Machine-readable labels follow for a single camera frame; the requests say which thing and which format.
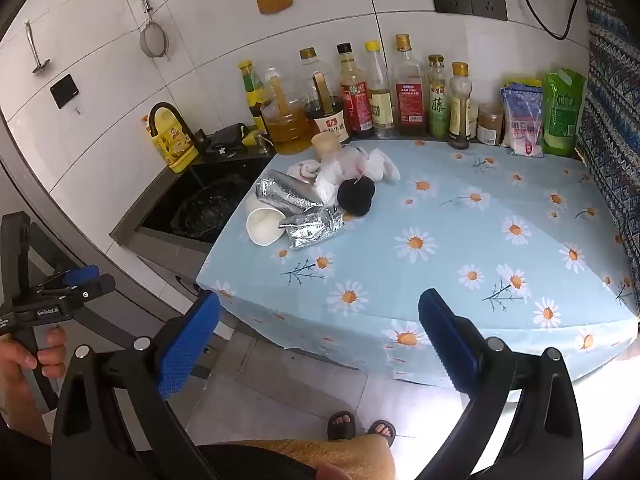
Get dark sink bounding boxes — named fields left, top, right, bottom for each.
left=110, top=154, right=274, bottom=257

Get clear bottle gold cap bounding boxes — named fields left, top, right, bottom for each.
left=298, top=47, right=327, bottom=107

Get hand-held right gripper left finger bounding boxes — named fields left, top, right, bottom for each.
left=50, top=290, right=223, bottom=480

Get dark bottle red label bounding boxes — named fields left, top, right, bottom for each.
left=335, top=42, right=375, bottom=140

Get dark slipper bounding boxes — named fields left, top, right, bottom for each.
left=366, top=419, right=397, bottom=447
left=326, top=411, right=358, bottom=442

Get black faucet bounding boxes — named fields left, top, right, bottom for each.
left=148, top=102, right=199, bottom=155

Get person's left forearm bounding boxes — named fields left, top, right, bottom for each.
left=0, top=385, right=53, bottom=445

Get brown paper cup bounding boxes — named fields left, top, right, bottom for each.
left=311, top=133, right=342, bottom=159

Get large cooking oil jug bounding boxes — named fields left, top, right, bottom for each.
left=259, top=67, right=314, bottom=156

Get dark soy sauce jug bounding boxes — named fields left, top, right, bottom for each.
left=304, top=72, right=350, bottom=142

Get green label oil bottle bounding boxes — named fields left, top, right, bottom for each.
left=426, top=53, right=450, bottom=139

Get yellow shorts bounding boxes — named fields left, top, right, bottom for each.
left=200, top=434, right=397, bottom=480

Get clear vinegar bottle yellow cap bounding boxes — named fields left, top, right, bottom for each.
left=363, top=40, right=396, bottom=140

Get silver foil packet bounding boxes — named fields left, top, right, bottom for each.
left=254, top=169, right=324, bottom=214
left=278, top=207, right=347, bottom=251

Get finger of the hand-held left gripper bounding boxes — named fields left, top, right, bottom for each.
left=57, top=274, right=117, bottom=311
left=44, top=264, right=101, bottom=291

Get white tissue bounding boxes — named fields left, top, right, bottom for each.
left=312, top=178, right=342, bottom=207

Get person's left hand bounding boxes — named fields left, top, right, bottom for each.
left=0, top=328, right=67, bottom=397

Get black wall plate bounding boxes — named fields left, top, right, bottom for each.
left=50, top=73, right=80, bottom=110

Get blue patterned curtain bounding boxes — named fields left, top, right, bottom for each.
left=574, top=0, right=640, bottom=317

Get green refill pouch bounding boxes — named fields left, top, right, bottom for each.
left=542, top=68, right=588, bottom=156

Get green label yellow cap bottle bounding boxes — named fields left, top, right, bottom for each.
left=237, top=60, right=269, bottom=132

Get black power cable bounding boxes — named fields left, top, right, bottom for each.
left=514, top=0, right=582, bottom=41

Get metal hanging utensil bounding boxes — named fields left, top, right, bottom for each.
left=24, top=20, right=51, bottom=75

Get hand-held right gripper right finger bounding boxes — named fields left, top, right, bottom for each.
left=417, top=287, right=595, bottom=480

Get red label gold cap bottle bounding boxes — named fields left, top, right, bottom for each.
left=390, top=33, right=430, bottom=137

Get daisy print tablecloth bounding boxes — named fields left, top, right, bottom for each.
left=195, top=137, right=640, bottom=392

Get black rag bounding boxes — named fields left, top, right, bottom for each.
left=200, top=123, right=247, bottom=156

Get small bottle gold cap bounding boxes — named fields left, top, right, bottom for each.
left=448, top=61, right=474, bottom=150

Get brown seasoning jar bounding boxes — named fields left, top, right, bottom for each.
left=476, top=103, right=504, bottom=146

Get white paper cup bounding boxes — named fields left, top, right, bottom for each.
left=245, top=205, right=287, bottom=247

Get black fuzzy ball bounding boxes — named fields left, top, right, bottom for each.
left=335, top=175, right=376, bottom=214

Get metal mesh strainer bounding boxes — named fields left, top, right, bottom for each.
left=138, top=0, right=171, bottom=62

